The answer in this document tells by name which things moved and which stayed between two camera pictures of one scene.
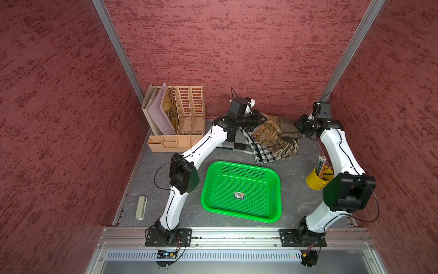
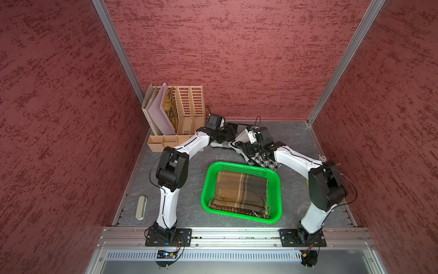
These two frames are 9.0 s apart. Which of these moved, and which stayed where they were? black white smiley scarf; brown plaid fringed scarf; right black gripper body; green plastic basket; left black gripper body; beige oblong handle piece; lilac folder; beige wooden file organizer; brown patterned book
Moved: brown plaid fringed scarf; right black gripper body; left black gripper body; black white smiley scarf
Stayed: beige wooden file organizer; brown patterned book; beige oblong handle piece; green plastic basket; lilac folder
